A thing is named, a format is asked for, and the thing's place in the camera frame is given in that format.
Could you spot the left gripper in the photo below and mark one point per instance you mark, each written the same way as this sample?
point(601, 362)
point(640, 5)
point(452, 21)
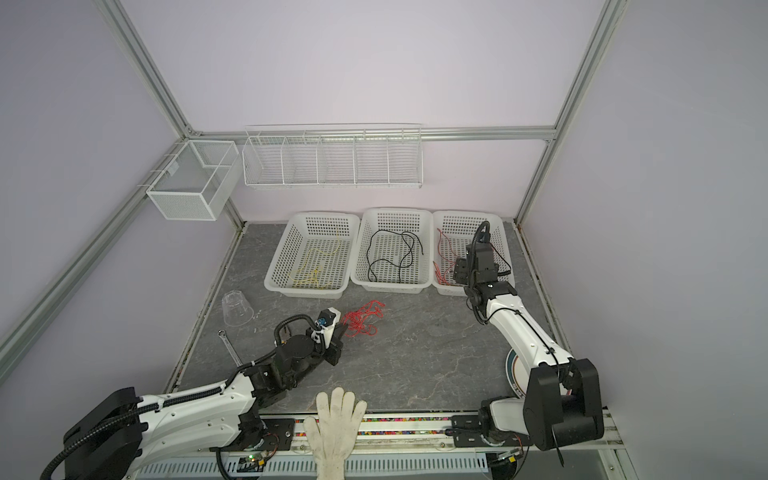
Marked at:
point(335, 346)

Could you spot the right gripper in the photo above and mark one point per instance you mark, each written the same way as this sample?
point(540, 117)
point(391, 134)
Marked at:
point(462, 270)

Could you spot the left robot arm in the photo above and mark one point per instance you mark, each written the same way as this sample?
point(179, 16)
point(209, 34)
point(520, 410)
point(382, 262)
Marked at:
point(126, 432)

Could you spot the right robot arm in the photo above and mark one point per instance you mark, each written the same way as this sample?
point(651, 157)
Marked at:
point(559, 404)

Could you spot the right white plastic basket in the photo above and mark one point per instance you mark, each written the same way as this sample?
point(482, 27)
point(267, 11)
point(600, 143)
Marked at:
point(454, 230)

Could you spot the white plastic basket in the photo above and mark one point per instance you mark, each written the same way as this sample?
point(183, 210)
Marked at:
point(454, 230)
point(313, 256)
point(393, 251)

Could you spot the white knitted glove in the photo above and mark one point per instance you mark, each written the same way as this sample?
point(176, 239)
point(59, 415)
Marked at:
point(332, 432)

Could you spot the middle white plastic basket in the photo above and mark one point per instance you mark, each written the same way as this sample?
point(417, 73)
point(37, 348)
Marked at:
point(393, 251)

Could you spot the plate with green red rim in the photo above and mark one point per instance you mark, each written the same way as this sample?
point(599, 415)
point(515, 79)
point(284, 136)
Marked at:
point(516, 373)

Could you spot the left white plastic basket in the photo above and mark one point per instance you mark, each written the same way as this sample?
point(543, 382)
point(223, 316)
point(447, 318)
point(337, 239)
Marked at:
point(313, 256)

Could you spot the clear plastic cup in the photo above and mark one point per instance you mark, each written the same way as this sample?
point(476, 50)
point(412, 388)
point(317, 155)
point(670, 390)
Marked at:
point(237, 310)

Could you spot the silver wrench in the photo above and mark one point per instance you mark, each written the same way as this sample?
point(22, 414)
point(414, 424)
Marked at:
point(223, 336)

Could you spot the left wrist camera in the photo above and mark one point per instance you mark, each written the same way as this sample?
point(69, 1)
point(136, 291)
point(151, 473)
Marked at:
point(324, 327)

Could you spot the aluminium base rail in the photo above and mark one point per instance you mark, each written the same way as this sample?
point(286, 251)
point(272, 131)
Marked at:
point(407, 444)

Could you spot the white wire wall shelf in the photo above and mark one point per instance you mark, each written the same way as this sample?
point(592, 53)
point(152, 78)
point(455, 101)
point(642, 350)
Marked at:
point(335, 155)

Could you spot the white mesh wall box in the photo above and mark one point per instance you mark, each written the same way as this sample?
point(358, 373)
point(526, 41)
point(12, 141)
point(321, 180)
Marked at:
point(198, 180)

